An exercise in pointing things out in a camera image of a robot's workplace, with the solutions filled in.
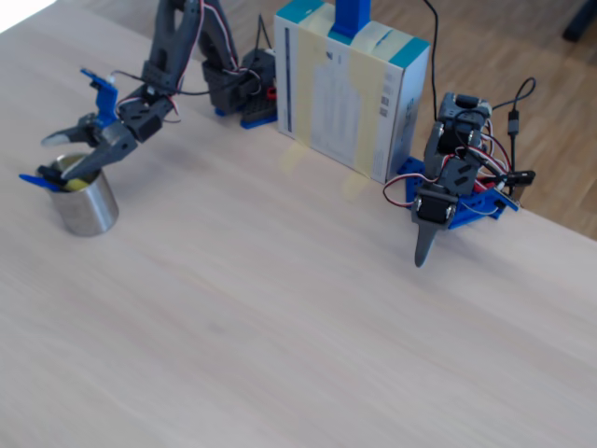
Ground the small camera circuit board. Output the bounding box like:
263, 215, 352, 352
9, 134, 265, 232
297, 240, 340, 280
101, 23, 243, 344
79, 67, 117, 90

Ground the black USB plug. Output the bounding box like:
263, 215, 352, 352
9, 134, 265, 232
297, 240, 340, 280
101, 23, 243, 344
506, 170, 536, 188

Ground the grey robot arm with camera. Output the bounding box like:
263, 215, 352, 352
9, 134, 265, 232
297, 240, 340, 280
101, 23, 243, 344
114, 0, 279, 144

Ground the grey gripper with camera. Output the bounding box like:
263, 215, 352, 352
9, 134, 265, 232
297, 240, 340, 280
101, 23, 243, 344
40, 113, 140, 182

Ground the black camera cable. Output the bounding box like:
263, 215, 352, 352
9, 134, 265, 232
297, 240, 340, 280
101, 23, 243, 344
111, 69, 211, 97

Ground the red white black servo wire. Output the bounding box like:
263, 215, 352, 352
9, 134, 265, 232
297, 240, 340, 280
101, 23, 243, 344
382, 174, 423, 210

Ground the grey gripper without camera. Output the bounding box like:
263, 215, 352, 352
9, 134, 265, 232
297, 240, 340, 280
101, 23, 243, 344
410, 182, 460, 270

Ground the motor controller board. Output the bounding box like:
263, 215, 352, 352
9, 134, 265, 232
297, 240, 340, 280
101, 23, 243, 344
475, 176, 524, 211

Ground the grey robot arm without camera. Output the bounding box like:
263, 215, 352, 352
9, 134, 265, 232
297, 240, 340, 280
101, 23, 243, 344
422, 91, 495, 197

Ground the blue camera bracket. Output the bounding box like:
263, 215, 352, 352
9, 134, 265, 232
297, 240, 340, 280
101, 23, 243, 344
79, 68, 118, 128

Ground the blue camera post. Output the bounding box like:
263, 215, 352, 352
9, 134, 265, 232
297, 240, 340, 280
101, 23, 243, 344
327, 0, 373, 46

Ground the thin black hanging cable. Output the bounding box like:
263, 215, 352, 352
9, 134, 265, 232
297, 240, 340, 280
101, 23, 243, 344
422, 0, 440, 123

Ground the black cable with inline adapter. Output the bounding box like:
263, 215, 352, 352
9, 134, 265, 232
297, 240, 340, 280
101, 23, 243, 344
492, 77, 537, 174

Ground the dark furniture foot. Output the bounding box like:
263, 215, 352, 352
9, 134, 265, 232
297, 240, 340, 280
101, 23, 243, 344
562, 0, 597, 43

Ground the blue base plate with black block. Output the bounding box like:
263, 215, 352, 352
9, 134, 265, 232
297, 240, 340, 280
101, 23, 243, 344
214, 105, 279, 130

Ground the white and teal cardboard box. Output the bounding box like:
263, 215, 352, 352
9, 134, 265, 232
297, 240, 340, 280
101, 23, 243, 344
273, 0, 431, 186

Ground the yellowish masking tape strip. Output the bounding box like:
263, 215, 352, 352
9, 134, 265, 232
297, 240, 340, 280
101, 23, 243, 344
279, 4, 337, 176
341, 21, 397, 203

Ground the blue ballpoint pen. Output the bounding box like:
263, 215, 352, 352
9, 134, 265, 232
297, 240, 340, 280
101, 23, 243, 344
18, 173, 62, 192

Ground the silver metal cup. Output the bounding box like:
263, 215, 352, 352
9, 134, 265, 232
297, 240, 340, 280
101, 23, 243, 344
35, 152, 120, 238

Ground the yellow highlighter with black cap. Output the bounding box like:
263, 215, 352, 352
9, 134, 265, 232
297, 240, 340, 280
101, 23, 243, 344
36, 162, 94, 193

